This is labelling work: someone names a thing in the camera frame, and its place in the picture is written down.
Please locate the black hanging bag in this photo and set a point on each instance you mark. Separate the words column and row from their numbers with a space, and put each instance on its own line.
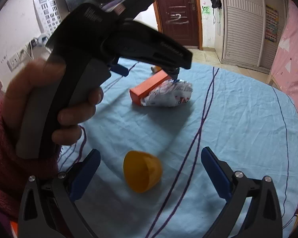
column 215, row 2

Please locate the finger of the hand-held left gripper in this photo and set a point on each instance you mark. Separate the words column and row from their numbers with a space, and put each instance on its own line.
column 120, row 70
column 175, row 73

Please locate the white grid wall poster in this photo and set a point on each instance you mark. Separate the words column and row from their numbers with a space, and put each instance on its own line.
column 47, row 12

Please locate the colourful wall chart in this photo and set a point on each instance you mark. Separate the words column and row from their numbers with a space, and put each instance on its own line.
column 272, row 23

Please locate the white wall socket panel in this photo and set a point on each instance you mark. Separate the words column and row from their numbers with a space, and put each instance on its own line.
column 13, row 61

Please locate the white louvred wardrobe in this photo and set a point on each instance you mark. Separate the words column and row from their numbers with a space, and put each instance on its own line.
column 243, row 24

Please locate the dark red door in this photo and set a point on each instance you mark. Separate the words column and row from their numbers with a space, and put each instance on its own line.
column 176, row 12

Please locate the light blue bed sheet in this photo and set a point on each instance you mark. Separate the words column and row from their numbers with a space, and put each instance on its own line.
column 238, row 116

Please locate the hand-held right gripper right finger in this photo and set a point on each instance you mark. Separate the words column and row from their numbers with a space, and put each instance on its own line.
column 218, row 176

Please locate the person's left hand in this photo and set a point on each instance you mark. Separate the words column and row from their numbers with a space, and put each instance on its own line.
column 27, row 86

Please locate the white printed wrapper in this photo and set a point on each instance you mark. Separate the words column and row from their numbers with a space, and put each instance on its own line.
column 166, row 94

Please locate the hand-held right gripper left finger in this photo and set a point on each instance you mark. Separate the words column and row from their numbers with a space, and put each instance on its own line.
column 84, row 176

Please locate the small orange white packet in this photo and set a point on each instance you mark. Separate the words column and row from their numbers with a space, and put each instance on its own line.
column 156, row 69

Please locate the pink printed curtain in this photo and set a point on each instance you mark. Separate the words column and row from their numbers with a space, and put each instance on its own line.
column 293, row 54

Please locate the orange cardboard box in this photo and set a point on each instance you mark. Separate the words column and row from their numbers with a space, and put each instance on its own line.
column 149, row 88

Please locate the person's left forearm pink sleeve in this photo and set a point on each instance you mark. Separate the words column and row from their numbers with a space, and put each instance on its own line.
column 5, row 166

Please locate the yellow plastic egg shell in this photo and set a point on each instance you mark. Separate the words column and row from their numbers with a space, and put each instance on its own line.
column 141, row 171

